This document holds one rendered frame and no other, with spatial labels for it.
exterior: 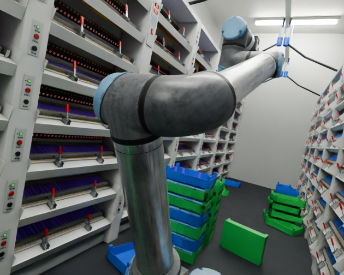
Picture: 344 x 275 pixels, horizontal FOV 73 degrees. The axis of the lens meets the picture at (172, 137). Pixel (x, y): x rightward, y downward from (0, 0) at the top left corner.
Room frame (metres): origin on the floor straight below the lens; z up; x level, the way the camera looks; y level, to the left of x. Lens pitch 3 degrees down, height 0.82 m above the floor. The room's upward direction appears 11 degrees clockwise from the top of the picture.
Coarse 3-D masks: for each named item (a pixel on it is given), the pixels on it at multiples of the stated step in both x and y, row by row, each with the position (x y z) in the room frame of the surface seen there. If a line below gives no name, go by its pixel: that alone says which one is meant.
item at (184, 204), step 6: (168, 198) 1.49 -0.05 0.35; (174, 198) 1.47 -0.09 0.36; (210, 198) 1.57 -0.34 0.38; (174, 204) 1.47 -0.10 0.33; (180, 204) 1.45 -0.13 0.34; (186, 204) 1.44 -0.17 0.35; (192, 204) 1.42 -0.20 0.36; (198, 204) 1.41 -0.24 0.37; (204, 204) 1.40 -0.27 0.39; (210, 204) 1.56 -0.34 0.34; (192, 210) 1.42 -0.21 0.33; (198, 210) 1.41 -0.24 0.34; (204, 210) 1.40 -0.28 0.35
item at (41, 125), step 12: (84, 108) 1.33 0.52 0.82; (36, 120) 0.91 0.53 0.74; (48, 120) 0.99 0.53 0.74; (36, 132) 0.93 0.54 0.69; (48, 132) 0.98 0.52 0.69; (60, 132) 1.03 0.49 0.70; (72, 132) 1.08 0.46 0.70; (84, 132) 1.15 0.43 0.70; (96, 132) 1.22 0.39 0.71; (108, 132) 1.30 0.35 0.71
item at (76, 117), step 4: (40, 112) 0.99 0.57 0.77; (44, 112) 1.01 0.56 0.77; (48, 112) 1.02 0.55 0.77; (52, 112) 1.04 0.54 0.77; (56, 112) 1.05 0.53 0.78; (60, 112) 1.08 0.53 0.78; (64, 112) 1.10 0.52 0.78; (56, 116) 1.06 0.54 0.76; (60, 116) 1.08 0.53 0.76; (68, 116) 1.12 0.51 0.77; (72, 116) 1.14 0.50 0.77; (76, 116) 1.16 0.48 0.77; (80, 116) 1.18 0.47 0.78; (84, 116) 1.20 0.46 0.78; (88, 116) 1.24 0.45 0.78; (80, 120) 1.17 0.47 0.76; (84, 120) 1.21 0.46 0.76; (88, 120) 1.24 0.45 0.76; (92, 120) 1.26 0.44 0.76; (96, 120) 1.28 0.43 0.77
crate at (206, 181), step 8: (168, 168) 1.50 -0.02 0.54; (168, 176) 1.50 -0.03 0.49; (176, 176) 1.48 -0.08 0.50; (184, 176) 1.46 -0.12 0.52; (192, 176) 1.44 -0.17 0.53; (208, 176) 1.40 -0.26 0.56; (216, 176) 1.57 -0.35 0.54; (192, 184) 1.43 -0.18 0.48; (200, 184) 1.41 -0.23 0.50; (208, 184) 1.40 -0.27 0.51
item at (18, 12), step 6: (0, 0) 0.75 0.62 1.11; (6, 0) 0.77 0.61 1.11; (12, 0) 0.78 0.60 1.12; (18, 0) 0.84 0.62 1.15; (24, 0) 0.82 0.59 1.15; (0, 6) 0.76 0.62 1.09; (6, 6) 0.77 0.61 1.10; (12, 6) 0.79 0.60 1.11; (18, 6) 0.80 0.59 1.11; (24, 6) 0.82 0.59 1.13; (6, 12) 0.78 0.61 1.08; (12, 12) 0.79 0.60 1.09; (18, 12) 0.81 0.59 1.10; (24, 12) 0.82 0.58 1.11; (18, 18) 0.82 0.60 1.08
